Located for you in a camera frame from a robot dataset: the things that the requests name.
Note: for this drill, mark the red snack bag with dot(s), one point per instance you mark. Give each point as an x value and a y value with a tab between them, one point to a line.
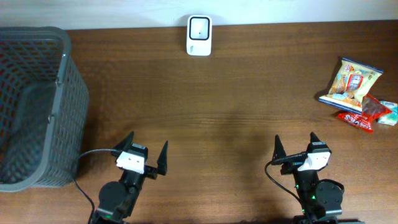
372	110

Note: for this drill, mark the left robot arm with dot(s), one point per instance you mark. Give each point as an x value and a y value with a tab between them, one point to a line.
118	198

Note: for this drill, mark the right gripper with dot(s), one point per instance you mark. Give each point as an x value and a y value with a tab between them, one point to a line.
279	152

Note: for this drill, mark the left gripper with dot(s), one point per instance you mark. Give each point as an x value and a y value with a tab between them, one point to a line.
162	167

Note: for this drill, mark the yellow wet wipes pack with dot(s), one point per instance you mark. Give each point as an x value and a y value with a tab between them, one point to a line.
352	83

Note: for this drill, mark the white barcode scanner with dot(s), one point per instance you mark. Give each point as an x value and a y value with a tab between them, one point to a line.
199	35

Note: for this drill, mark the green Kleenex tissue pack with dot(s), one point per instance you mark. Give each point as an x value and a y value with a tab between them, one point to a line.
391	118

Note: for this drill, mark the grey plastic mesh basket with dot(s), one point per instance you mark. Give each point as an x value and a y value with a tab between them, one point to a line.
44	104

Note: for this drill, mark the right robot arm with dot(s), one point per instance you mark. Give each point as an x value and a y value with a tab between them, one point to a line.
320	199

